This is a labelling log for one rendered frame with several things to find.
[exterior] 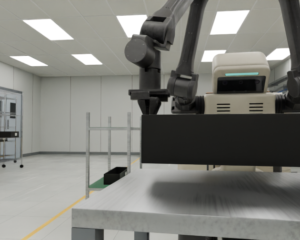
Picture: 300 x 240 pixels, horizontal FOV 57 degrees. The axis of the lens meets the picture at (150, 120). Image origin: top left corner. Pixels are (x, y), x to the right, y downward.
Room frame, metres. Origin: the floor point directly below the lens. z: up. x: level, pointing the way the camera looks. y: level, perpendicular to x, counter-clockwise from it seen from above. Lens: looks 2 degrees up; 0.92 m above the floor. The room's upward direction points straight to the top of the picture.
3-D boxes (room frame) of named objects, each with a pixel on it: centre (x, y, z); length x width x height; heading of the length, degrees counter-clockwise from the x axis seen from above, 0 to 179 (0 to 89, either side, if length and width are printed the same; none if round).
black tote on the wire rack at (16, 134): (6.64, 3.38, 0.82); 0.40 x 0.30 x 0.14; 0
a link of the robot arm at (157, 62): (0.72, 0.00, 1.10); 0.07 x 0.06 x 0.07; 160
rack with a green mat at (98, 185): (3.20, 0.37, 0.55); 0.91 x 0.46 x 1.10; 174
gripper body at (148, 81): (0.73, 0.00, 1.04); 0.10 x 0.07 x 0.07; 80
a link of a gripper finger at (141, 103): (0.72, -0.01, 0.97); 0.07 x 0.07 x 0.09; 80
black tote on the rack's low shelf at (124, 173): (3.20, 0.37, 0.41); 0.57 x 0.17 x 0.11; 174
